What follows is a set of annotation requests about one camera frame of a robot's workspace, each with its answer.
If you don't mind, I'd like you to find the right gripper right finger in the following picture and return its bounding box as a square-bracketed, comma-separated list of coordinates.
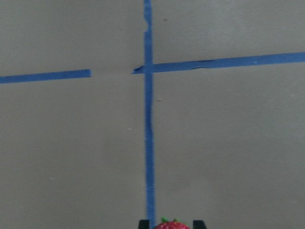
[193, 220, 206, 229]

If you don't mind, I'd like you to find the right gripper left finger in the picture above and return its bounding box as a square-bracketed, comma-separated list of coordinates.
[139, 219, 150, 229]

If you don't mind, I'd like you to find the red strawberry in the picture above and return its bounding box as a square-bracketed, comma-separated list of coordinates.
[154, 217, 190, 229]

